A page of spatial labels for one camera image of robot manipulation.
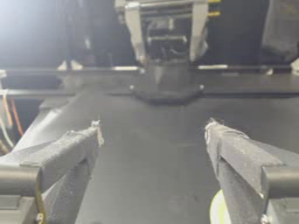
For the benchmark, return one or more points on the dark grey fabric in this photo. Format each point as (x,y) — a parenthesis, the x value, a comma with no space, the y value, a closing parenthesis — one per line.
(281,29)

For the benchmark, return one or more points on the black metal frame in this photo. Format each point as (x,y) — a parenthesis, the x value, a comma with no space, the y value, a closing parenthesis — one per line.
(98,69)

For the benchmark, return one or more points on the yellow round plate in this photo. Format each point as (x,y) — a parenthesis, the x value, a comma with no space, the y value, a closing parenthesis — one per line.
(218,213)

